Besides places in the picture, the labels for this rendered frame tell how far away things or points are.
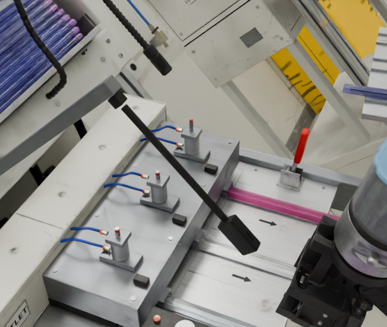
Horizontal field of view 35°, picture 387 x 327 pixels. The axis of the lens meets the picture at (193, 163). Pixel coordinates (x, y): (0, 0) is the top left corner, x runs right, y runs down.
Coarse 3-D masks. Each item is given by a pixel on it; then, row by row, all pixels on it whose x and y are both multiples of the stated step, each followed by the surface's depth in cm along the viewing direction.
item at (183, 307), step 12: (168, 300) 79; (180, 300) 79; (180, 312) 79; (192, 312) 78; (204, 312) 78; (216, 312) 78; (216, 324) 77; (228, 324) 76; (240, 324) 76; (252, 324) 76
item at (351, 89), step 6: (348, 84) 100; (354, 84) 100; (348, 90) 100; (354, 90) 100; (360, 90) 99; (366, 90) 99; (372, 90) 99; (378, 90) 99; (384, 90) 99; (366, 96) 99; (372, 96) 99; (378, 96) 99; (384, 96) 98
